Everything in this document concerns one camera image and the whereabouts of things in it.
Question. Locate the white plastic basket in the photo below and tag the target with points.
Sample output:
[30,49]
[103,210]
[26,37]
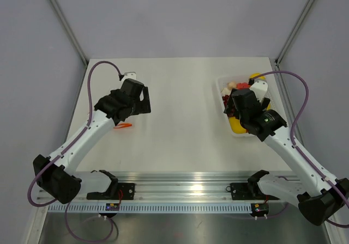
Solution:
[221,85]

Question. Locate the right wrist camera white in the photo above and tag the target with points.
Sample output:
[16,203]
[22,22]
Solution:
[260,88]

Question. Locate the yellow orange top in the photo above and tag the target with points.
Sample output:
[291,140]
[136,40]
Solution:
[256,75]

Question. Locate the clear zip top bag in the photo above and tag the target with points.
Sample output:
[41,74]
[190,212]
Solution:
[123,125]

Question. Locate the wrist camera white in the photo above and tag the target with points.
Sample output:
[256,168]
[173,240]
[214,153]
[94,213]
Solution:
[260,88]
[128,75]

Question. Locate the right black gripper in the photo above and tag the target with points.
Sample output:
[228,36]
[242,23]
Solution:
[229,105]

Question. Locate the white garlic bulb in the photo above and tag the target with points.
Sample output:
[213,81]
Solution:
[231,85]

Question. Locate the white slotted cable duct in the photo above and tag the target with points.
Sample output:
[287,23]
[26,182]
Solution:
[153,208]

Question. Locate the red yellow peach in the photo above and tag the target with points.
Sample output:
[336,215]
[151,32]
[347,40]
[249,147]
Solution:
[243,85]

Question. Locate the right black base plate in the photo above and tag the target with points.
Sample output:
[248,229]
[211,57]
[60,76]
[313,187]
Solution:
[240,191]

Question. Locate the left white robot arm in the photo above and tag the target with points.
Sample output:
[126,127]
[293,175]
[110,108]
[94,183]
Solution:
[102,118]

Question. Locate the yellow lemon front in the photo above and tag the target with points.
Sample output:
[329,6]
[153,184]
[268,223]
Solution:
[235,125]

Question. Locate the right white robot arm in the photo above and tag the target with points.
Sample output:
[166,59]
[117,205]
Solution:
[320,195]

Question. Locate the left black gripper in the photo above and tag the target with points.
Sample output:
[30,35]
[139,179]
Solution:
[143,106]

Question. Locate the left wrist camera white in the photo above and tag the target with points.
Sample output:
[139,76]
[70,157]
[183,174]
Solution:
[128,75]

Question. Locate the aluminium mounting rail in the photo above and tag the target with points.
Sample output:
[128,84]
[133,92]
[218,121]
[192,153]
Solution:
[174,185]

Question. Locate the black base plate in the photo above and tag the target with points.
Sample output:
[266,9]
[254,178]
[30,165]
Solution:
[240,191]
[123,191]

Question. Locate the purple grape bunch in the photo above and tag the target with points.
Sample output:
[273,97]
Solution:
[227,100]

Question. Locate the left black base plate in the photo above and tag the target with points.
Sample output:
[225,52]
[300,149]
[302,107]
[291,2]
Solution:
[123,191]

